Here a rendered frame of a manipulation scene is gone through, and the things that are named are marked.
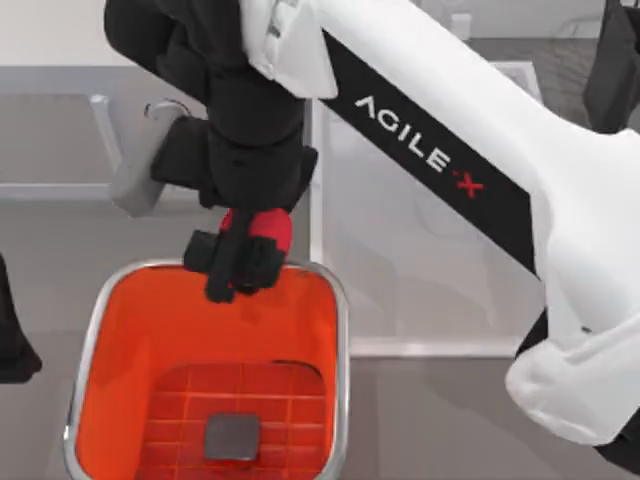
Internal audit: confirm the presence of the small red object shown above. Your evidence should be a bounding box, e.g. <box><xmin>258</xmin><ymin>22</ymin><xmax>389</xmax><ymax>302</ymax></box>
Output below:
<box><xmin>219</xmin><ymin>206</ymin><xmax>295</xmax><ymax>260</ymax></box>

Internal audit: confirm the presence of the orange basket with metal rim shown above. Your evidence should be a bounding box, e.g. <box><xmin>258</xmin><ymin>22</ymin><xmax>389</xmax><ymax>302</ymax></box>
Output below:
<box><xmin>63</xmin><ymin>258</ymin><xmax>351</xmax><ymax>480</ymax></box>

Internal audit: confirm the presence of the grey square block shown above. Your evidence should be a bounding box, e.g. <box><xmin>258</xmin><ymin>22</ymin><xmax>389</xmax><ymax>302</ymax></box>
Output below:
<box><xmin>203</xmin><ymin>412</ymin><xmax>262</xmax><ymax>462</ymax></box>

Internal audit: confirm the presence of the grey shallow tray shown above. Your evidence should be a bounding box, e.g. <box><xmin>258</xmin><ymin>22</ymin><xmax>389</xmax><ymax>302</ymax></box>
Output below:
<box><xmin>0</xmin><ymin>92</ymin><xmax>122</xmax><ymax>202</ymax></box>

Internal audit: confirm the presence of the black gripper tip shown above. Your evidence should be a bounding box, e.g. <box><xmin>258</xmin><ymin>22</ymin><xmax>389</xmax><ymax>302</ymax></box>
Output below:
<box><xmin>0</xmin><ymin>253</ymin><xmax>44</xmax><ymax>386</ymax></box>

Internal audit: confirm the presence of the black upright block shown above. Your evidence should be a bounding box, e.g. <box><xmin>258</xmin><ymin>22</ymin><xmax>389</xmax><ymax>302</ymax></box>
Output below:
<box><xmin>582</xmin><ymin>0</ymin><xmax>640</xmax><ymax>135</ymax></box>

